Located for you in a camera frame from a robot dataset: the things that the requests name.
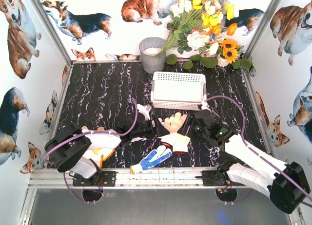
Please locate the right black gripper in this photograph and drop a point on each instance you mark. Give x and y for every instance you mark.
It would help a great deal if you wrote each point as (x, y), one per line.
(190, 124)

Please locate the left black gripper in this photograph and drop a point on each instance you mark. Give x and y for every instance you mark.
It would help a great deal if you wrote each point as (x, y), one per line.
(155, 128)

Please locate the cream glove red cuff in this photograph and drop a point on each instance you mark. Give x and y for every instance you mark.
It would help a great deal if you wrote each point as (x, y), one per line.
(178, 143)

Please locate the white perforated storage basket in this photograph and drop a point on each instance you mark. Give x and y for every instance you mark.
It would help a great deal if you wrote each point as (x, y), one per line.
(180, 91)

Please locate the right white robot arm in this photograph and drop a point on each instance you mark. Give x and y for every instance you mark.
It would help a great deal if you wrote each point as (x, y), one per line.
(284, 184)

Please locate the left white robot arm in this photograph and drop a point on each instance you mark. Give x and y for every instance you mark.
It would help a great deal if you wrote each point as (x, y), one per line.
(83, 151)

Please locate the blue dotted white glove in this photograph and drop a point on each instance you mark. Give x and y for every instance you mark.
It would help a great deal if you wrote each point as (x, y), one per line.
(153, 159)

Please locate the orange palm white glove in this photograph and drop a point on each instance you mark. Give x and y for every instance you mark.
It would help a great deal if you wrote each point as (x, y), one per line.
(101, 148)

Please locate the grey metal bucket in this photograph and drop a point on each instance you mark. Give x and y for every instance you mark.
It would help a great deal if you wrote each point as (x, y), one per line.
(152, 56)

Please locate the small sunflower pot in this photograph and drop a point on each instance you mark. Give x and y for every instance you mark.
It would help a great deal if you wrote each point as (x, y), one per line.
(228, 52)

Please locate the artificial flower bouquet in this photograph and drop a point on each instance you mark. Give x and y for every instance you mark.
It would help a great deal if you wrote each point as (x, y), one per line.
(196, 24)

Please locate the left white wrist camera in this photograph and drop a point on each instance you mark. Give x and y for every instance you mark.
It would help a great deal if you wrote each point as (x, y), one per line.
(144, 110)

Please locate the front aluminium rail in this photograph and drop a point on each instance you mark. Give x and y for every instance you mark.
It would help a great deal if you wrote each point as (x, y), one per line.
(156, 178)

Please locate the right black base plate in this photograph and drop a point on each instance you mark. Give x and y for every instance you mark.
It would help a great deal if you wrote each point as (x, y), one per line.
(216, 177)

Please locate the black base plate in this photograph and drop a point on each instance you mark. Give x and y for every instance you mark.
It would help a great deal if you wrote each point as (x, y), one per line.
(216, 177)
(103, 178)

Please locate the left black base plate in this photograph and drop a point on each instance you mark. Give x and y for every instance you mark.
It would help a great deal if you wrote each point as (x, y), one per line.
(103, 178)

